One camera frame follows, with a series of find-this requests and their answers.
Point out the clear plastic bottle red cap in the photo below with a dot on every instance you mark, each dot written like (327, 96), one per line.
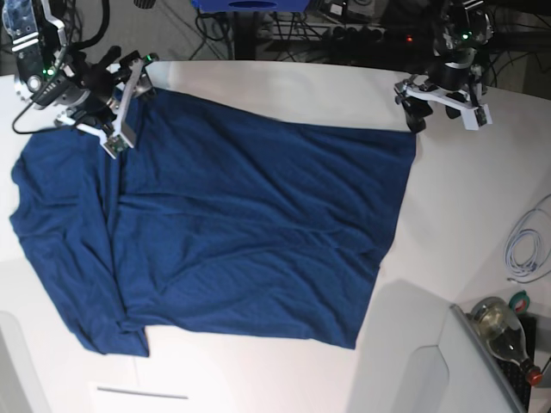
(501, 331)

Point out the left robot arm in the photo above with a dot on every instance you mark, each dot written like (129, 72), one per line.
(460, 29)

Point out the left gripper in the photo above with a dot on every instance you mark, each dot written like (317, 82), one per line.
(444, 79)

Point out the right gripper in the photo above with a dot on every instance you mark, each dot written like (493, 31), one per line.
(93, 98)

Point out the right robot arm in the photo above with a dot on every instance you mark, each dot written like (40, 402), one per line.
(52, 67)

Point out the black tray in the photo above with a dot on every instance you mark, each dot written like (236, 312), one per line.
(512, 372)

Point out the black power strip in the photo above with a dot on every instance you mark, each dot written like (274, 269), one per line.
(365, 34)

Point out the green tape roll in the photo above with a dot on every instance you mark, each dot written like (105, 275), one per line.
(520, 302)

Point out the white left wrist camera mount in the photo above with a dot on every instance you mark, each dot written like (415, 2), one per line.
(474, 115)

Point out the blue box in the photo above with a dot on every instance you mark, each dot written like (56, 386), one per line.
(212, 6)

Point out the blue t-shirt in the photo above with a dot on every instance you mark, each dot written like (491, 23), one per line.
(217, 221)

